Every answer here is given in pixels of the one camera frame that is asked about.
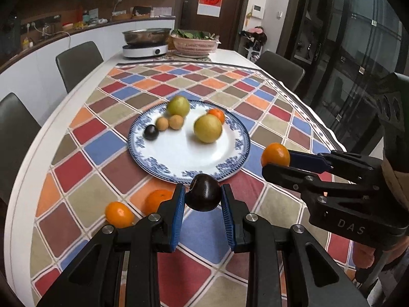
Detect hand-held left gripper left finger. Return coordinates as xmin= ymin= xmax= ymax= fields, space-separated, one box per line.
xmin=37 ymin=184 xmax=186 ymax=307

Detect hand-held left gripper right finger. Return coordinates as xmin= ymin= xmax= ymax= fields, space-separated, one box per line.
xmin=221 ymin=184 xmax=371 ymax=307

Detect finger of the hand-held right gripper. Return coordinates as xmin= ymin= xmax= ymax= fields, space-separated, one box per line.
xmin=288 ymin=150 xmax=382 ymax=180
xmin=262 ymin=163 xmax=378 ymax=199

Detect dark purple plum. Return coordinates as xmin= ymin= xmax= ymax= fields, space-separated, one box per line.
xmin=143 ymin=125 xmax=160 ymax=141
xmin=185 ymin=173 xmax=222 ymax=212

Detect blue rimmed white plate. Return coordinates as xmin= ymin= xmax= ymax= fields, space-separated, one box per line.
xmin=127 ymin=100 xmax=251 ymax=182

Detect yellow pear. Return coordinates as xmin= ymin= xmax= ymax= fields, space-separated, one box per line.
xmin=194 ymin=114 xmax=223 ymax=144

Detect green pear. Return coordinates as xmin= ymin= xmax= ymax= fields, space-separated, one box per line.
xmin=166 ymin=95 xmax=191 ymax=117

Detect person's right forearm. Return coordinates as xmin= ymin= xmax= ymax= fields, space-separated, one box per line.
xmin=351 ymin=235 xmax=409 ymax=272

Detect person's right hand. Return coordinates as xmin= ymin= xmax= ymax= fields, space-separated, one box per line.
xmin=382 ymin=159 xmax=409 ymax=213

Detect small orange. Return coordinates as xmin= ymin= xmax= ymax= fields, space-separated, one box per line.
xmin=105 ymin=201 xmax=135 ymax=229

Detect grey dining chair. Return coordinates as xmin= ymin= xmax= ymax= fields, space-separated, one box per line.
xmin=55 ymin=41 xmax=104 ymax=94
xmin=0 ymin=92 xmax=42 ymax=205
xmin=256 ymin=50 xmax=305 ymax=93

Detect colourful checkered tablecloth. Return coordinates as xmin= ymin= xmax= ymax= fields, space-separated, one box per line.
xmin=30 ymin=62 xmax=361 ymax=307

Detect glass sliding door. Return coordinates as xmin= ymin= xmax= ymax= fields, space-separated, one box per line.
xmin=284 ymin=0 xmax=407 ymax=128

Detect pink and black stroller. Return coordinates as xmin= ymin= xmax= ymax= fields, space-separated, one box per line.
xmin=240 ymin=26 xmax=268 ymax=62

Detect pink colander basket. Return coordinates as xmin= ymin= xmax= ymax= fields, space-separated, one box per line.
xmin=169 ymin=34 xmax=220 ymax=55

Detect dark brown door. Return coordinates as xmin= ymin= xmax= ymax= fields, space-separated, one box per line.
xmin=178 ymin=0 xmax=253 ymax=51

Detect white induction cooker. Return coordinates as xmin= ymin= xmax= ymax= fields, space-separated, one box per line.
xmin=122 ymin=43 xmax=169 ymax=59

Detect leafy greens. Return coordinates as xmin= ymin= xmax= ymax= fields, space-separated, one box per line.
xmin=172 ymin=29 xmax=218 ymax=40

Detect steel pot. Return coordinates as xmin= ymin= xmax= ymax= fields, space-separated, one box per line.
xmin=122 ymin=28 xmax=172 ymax=47

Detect white lower cabinets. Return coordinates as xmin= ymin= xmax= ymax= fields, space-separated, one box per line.
xmin=0 ymin=18 xmax=177 ymax=109

